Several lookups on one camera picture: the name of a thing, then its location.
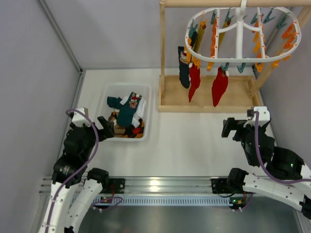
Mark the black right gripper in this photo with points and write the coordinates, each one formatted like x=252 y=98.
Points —
x=236 y=129

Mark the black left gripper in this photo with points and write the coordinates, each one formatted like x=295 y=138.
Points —
x=96 y=131

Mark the red sock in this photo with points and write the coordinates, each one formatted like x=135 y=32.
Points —
x=219 y=86
x=194 y=78

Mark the dark teal Santa sock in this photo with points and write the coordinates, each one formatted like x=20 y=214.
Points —
x=183 y=68

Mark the white oval clip hanger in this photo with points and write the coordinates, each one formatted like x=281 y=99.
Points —
x=292 y=34

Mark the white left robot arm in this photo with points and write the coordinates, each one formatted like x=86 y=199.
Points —
x=65 y=213

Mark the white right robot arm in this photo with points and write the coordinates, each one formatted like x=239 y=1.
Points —
x=288 y=175

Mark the brown patterned socks in bin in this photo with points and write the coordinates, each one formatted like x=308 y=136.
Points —
x=127 y=132

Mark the wooden hanger rack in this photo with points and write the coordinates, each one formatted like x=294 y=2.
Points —
x=244 y=80

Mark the dark green sock in bin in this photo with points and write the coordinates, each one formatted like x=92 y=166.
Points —
x=117 y=103

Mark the clear plastic bin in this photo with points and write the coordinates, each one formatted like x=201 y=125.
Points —
x=124 y=90

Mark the dark navy hanging sock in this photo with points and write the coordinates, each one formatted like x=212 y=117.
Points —
x=193 y=38

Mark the mustard yellow sock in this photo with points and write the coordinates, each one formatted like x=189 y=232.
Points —
x=200 y=35

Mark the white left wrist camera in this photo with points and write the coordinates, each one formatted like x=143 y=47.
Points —
x=78 y=119

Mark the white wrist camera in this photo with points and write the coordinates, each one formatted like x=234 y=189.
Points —
x=257 y=115
x=78 y=119

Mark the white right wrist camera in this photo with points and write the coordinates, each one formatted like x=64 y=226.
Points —
x=257 y=115

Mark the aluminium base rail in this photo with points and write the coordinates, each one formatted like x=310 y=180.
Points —
x=168 y=185

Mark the perforated white cable duct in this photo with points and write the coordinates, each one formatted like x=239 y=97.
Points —
x=166 y=201

